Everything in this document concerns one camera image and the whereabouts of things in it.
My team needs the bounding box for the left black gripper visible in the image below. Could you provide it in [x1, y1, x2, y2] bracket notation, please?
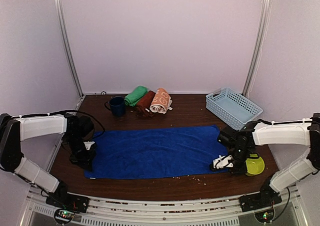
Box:
[64, 134, 96, 172]

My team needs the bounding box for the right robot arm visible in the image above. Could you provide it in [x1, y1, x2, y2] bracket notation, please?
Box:
[210, 113, 320, 207]

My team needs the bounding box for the blue towel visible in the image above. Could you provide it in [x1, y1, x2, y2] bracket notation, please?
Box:
[84, 126, 228, 180]

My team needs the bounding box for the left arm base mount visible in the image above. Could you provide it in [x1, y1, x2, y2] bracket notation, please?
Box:
[45, 194, 90, 225]

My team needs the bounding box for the yellow-green bowl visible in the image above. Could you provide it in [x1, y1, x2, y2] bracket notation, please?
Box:
[245, 153, 265, 177]

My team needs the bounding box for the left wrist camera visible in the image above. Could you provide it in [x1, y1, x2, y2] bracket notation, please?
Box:
[84, 141, 97, 151]

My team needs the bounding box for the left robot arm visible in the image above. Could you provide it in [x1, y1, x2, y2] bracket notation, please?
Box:
[0, 110, 97, 208]

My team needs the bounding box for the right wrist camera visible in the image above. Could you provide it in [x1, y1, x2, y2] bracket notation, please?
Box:
[209, 155, 234, 171]

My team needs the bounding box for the brown rolled towel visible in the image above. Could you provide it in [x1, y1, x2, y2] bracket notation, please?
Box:
[134, 90, 155, 117]

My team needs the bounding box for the front aluminium rail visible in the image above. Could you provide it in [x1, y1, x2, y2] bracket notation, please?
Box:
[24, 188, 303, 226]

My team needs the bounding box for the left aluminium frame post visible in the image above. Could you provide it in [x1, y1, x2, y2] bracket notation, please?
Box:
[54, 0, 84, 98]

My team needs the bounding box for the light blue plastic basket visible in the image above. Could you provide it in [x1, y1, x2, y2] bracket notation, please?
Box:
[205, 87, 263, 130]

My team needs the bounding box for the green rolled towel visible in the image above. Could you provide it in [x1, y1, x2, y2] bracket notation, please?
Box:
[124, 86, 148, 107]

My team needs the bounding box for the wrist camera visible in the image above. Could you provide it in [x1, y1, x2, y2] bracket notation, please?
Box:
[84, 141, 97, 151]
[209, 155, 234, 171]

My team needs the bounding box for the right aluminium frame post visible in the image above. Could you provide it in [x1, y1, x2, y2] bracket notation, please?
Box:
[242, 0, 272, 98]

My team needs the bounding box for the aluminium frame post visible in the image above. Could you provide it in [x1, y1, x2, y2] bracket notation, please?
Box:
[242, 0, 272, 98]
[54, 0, 84, 98]

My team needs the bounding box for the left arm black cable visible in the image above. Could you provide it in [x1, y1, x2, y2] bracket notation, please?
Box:
[59, 110, 106, 147]

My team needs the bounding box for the dark blue mug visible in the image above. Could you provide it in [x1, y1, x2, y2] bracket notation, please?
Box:
[104, 96, 126, 117]

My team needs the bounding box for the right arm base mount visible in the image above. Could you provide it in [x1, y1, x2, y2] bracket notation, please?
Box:
[239, 192, 282, 224]

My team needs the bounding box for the orange patterned rolled towel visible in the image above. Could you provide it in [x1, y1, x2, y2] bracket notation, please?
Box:
[149, 88, 173, 114]

